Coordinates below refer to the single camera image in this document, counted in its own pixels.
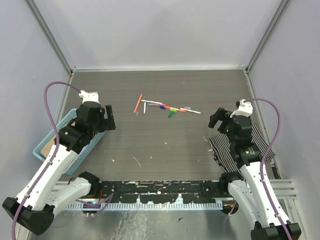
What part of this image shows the orange slim pen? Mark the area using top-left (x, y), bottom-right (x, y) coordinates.
top-left (133, 93), bottom-right (143, 113)

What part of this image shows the white marker lime end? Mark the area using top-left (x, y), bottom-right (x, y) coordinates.
top-left (141, 99), bottom-right (164, 105)

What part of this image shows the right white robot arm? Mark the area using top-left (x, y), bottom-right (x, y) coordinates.
top-left (208, 108), bottom-right (302, 240)

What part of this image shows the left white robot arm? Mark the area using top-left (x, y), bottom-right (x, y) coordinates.
top-left (2, 101), bottom-right (116, 236)

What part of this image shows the pink highlighter pen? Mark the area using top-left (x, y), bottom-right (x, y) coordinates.
top-left (148, 103), bottom-right (166, 107)

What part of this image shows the light blue plastic basket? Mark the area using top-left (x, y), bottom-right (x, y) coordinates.
top-left (32, 107), bottom-right (105, 176)

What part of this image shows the white marker green end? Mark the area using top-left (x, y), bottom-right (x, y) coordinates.
top-left (180, 108), bottom-right (202, 115)

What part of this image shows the striped black white cloth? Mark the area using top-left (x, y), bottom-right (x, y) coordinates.
top-left (208, 123), bottom-right (275, 174)

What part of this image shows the white marker blue end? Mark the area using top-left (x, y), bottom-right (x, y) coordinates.
top-left (143, 102), bottom-right (147, 115)

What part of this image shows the orange white marker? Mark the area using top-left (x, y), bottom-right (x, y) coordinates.
top-left (163, 105), bottom-right (186, 113)

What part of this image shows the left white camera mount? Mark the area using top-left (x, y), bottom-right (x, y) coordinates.
top-left (78, 90), bottom-right (100, 104)

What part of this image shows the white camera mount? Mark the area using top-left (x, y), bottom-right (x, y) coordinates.
top-left (78, 90), bottom-right (100, 104)
top-left (230, 99), bottom-right (253, 118)

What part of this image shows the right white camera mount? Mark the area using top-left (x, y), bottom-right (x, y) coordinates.
top-left (230, 99), bottom-right (253, 118)

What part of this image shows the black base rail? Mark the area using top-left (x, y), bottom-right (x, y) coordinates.
top-left (80, 180), bottom-right (233, 204)

